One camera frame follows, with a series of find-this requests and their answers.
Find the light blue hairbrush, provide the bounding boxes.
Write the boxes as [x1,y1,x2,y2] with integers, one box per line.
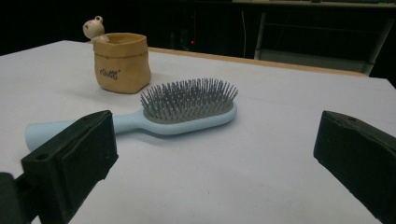
[24,77,239,152]

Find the grey metal rack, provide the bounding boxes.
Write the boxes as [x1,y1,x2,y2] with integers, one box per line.
[253,11,396,76]

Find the white cable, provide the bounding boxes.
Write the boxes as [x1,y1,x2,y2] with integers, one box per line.
[241,10,248,59]

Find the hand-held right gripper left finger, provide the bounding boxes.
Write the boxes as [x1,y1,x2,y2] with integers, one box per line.
[21,109,120,224]

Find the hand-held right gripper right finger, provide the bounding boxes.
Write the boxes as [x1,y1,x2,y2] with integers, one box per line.
[313,110,396,224]

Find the tan bag-shaped pot with bear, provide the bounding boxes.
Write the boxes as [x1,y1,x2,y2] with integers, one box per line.
[82,15,152,95]

